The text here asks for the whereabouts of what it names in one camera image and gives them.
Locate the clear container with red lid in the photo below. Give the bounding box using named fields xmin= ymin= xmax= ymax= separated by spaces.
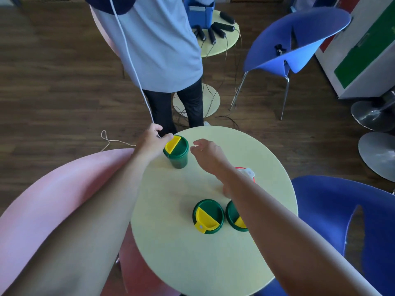
xmin=223 ymin=167 xmax=256 ymax=198

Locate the person's left hand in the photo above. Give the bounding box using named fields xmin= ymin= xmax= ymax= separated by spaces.
xmin=135 ymin=123 xmax=174 ymax=163

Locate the blue plastic chair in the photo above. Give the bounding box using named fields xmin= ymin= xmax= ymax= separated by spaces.
xmin=256 ymin=176 xmax=395 ymax=296

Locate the white cable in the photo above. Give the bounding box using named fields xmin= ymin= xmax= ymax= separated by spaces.
xmin=100 ymin=0 xmax=161 ymax=153

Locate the person's left forearm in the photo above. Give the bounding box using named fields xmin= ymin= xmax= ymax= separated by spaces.
xmin=2 ymin=148 xmax=152 ymax=296

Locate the small yellow round table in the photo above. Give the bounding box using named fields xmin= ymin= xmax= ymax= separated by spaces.
xmin=172 ymin=10 xmax=240 ymax=119

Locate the person's right hand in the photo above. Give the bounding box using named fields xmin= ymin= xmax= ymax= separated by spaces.
xmin=190 ymin=139 xmax=232 ymax=180

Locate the white cabinet with green panel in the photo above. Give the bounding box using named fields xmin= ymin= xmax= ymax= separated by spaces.
xmin=315 ymin=0 xmax=395 ymax=100

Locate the blue chair with metal legs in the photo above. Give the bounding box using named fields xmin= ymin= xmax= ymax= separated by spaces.
xmin=230 ymin=7 xmax=352 ymax=121

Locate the pink plastic chair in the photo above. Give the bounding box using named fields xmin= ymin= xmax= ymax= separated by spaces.
xmin=0 ymin=148 xmax=181 ymax=296

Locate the blue plastic box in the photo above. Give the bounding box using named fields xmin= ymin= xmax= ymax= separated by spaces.
xmin=184 ymin=0 xmax=215 ymax=29

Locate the grey round stool base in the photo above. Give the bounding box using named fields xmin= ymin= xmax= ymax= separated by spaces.
xmin=358 ymin=132 xmax=395 ymax=183
xmin=351 ymin=89 xmax=395 ymax=133

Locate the green cup with yellow flap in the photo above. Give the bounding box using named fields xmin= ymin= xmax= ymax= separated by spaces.
xmin=192 ymin=199 xmax=225 ymax=235
xmin=225 ymin=200 xmax=249 ymax=232
xmin=163 ymin=135 xmax=189 ymax=169

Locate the person's right forearm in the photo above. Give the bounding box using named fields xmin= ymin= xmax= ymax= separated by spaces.
xmin=221 ymin=164 xmax=384 ymax=296

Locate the tangle of black cables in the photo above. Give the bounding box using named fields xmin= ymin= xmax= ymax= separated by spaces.
xmin=172 ymin=29 xmax=245 ymax=130

